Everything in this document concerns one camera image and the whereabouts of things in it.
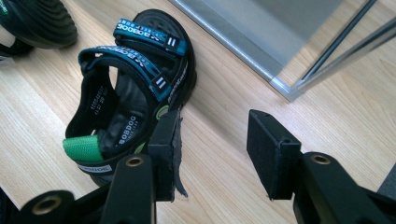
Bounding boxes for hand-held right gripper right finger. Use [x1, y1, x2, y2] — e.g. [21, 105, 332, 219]
[246, 109, 393, 224]

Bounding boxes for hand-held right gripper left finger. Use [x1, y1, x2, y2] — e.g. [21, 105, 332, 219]
[100, 108, 189, 224]

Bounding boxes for black sandal with blue straps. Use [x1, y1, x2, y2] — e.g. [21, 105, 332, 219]
[0, 0, 78, 62]
[62, 8, 198, 188]

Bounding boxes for grey metal-frame shoe rack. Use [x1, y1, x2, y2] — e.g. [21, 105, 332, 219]
[169, 0, 396, 103]

